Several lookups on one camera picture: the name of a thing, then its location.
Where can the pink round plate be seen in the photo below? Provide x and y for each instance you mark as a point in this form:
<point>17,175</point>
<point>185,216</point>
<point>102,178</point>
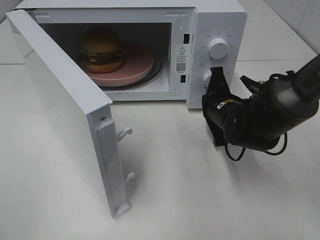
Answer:
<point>138,63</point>

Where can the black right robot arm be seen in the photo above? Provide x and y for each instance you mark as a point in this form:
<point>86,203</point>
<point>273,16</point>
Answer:
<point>276,106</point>

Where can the glass microwave turntable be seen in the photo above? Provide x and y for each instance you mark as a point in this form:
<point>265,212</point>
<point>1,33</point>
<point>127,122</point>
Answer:
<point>155,71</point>

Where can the white timer knob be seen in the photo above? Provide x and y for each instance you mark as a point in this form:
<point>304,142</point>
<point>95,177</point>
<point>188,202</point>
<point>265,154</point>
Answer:
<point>206,78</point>

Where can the white microwave oven body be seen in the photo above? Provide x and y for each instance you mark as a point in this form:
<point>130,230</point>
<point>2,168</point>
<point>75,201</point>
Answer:
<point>177,31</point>

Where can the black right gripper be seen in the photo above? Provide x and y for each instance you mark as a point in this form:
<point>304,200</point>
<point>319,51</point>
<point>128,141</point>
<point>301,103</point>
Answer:
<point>222,110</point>

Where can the toy hamburger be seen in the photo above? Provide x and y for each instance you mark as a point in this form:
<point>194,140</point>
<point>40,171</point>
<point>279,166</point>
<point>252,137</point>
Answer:
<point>101,50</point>

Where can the upper white power knob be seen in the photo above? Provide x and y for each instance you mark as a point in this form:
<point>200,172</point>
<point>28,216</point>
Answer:
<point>217,47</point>

